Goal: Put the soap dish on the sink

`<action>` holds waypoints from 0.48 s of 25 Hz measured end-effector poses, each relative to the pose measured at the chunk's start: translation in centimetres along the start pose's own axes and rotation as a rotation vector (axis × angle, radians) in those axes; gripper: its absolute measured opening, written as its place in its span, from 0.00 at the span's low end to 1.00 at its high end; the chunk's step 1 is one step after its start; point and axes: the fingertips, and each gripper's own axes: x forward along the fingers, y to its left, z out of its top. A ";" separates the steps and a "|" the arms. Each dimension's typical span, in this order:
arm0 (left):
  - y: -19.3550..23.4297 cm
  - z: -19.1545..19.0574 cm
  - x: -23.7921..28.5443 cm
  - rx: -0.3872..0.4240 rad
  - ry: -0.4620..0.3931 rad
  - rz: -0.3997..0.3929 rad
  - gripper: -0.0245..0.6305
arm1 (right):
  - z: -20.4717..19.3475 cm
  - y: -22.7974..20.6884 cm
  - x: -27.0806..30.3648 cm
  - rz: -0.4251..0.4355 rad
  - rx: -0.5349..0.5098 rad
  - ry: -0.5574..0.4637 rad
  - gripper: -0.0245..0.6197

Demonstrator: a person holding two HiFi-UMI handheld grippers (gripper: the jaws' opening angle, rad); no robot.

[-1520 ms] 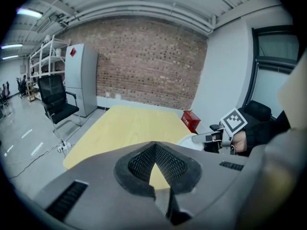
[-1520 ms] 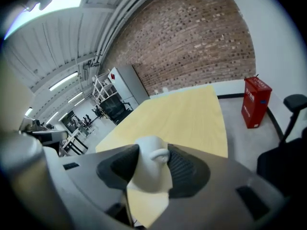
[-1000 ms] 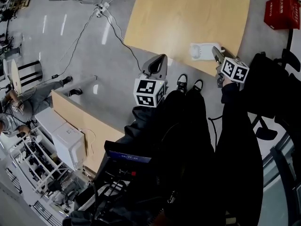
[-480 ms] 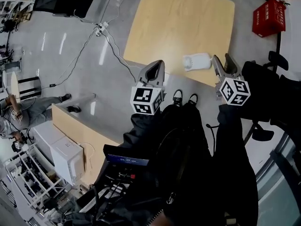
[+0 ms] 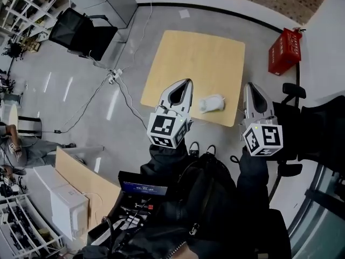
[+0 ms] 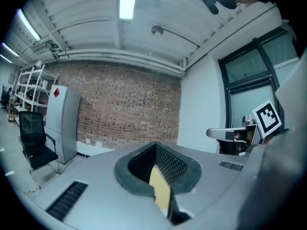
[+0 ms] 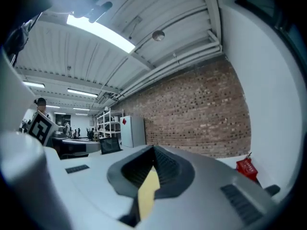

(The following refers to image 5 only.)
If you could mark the person's right shoe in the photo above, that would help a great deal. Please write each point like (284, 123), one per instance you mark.
(211, 149)

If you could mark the white open shelf unit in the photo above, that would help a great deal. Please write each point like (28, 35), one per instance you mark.
(29, 7)

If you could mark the person's left shoe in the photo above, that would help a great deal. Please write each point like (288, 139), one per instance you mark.
(194, 148)

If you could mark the black stool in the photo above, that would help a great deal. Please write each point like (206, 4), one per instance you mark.
(29, 124)

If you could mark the white round table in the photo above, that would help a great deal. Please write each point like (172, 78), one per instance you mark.
(9, 116)

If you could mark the white microwave oven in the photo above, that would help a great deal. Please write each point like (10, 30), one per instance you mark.
(68, 212)

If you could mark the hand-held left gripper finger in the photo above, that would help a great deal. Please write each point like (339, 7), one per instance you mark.
(168, 92)
(189, 98)

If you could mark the white power strip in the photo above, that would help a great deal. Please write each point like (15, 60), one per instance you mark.
(114, 75)

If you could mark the person's shoe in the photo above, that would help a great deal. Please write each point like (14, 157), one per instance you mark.
(194, 148)
(211, 149)

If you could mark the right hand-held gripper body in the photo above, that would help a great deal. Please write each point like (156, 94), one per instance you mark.
(265, 139)

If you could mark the black mesh office chair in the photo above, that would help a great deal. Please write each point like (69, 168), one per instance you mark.
(81, 34)

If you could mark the person's left forearm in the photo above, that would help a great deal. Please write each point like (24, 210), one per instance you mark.
(167, 158)

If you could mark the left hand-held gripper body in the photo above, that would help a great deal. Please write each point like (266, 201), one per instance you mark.
(164, 129)

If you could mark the square wooden table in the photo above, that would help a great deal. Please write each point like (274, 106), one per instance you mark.
(199, 58)

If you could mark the person's black jacket torso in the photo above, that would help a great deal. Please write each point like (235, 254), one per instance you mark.
(215, 212)

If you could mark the black device with screen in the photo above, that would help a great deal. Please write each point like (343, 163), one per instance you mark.
(144, 190)

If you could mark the black padded office chair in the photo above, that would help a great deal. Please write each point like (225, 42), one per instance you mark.
(318, 128)

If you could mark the long wooden desk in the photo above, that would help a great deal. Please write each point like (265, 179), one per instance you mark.
(89, 179)

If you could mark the person's right forearm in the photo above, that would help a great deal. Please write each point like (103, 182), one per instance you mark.
(253, 174)

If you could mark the white cloth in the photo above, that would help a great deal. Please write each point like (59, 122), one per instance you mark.
(211, 104)

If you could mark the black power adapter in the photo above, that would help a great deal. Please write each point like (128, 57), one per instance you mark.
(57, 131)

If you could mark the white flat box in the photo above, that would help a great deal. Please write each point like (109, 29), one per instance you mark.
(49, 177)

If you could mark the red box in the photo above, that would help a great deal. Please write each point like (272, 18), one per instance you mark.
(284, 53)

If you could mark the white paper sheet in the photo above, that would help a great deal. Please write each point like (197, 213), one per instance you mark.
(184, 13)

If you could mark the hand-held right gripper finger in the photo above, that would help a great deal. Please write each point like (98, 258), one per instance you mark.
(249, 101)
(265, 101)

